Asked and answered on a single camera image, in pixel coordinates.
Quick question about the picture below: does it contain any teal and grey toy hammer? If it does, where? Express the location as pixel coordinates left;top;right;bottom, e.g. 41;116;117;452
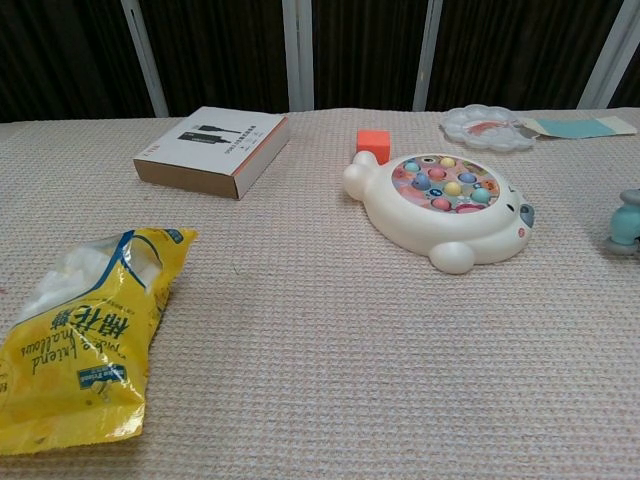
603;188;640;260

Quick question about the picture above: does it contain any white whack-a-mole toy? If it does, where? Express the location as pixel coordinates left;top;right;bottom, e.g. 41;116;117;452
342;149;537;275

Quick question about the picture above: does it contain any beige woven tablecloth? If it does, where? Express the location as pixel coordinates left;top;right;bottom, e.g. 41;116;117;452
0;107;640;480

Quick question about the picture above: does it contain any orange cube block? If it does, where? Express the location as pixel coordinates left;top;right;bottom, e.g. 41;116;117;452
356;129;391;166

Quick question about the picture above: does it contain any white flower paint palette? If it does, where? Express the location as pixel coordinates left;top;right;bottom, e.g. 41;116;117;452
439;105;539;151

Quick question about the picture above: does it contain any yellow marshmallow bag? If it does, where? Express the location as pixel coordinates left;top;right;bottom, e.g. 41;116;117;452
0;227;199;457

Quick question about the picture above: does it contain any teal and cream paper card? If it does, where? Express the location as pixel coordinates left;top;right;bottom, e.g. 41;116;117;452
517;114;640;139

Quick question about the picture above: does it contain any white usb cable box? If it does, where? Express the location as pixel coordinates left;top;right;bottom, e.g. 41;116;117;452
132;105;291;201

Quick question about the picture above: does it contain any white metal frame post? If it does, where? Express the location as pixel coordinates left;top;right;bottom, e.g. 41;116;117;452
581;0;640;110
411;0;444;113
281;0;314;113
119;0;170;119

